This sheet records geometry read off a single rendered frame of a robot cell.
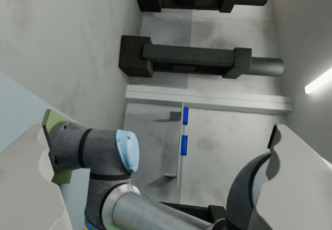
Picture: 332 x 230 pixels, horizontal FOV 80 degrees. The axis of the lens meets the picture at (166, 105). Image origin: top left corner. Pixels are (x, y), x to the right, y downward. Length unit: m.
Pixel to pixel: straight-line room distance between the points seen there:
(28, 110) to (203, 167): 3.77
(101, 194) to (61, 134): 0.19
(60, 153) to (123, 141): 0.17
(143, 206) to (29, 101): 0.36
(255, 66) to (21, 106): 3.80
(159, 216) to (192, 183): 3.67
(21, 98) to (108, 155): 0.24
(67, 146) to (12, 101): 0.17
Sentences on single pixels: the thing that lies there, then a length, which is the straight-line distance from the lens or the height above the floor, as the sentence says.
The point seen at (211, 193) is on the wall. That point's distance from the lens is 4.15.
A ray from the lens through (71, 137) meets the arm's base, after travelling 0.61.
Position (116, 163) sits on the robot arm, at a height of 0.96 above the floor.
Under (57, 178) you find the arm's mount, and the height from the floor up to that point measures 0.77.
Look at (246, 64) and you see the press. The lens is 3.69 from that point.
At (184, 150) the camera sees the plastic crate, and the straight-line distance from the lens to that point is 3.58.
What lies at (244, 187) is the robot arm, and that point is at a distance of 0.27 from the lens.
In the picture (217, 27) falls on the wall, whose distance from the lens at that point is 5.67.
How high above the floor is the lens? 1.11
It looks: 3 degrees down
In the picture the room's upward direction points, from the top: 95 degrees clockwise
